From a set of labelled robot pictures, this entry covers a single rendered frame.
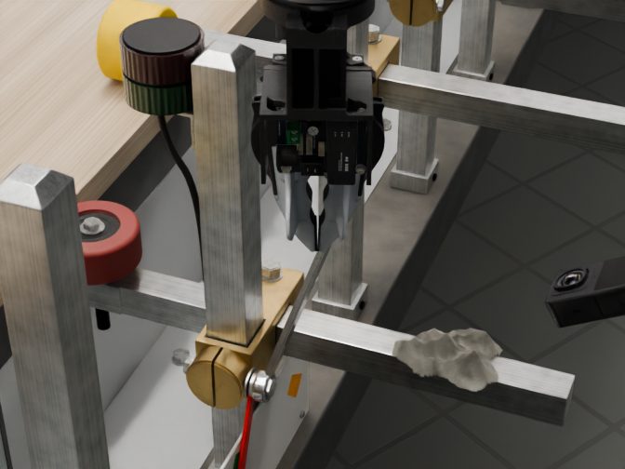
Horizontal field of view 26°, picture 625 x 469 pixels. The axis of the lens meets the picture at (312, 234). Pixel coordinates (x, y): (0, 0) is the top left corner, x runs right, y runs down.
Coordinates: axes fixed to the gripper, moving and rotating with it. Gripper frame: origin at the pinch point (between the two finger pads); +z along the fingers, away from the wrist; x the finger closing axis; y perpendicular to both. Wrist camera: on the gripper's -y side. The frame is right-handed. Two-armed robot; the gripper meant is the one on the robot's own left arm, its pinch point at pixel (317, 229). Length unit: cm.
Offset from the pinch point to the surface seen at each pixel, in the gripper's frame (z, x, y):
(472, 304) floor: 101, 27, -116
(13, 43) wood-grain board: 11, -33, -47
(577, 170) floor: 101, 52, -161
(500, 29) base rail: 31, 24, -90
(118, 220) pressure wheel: 10.2, -17.2, -15.1
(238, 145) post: -5.2, -5.7, -2.9
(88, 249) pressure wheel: 10.0, -19.0, -10.5
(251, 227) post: 3.1, -5.1, -4.4
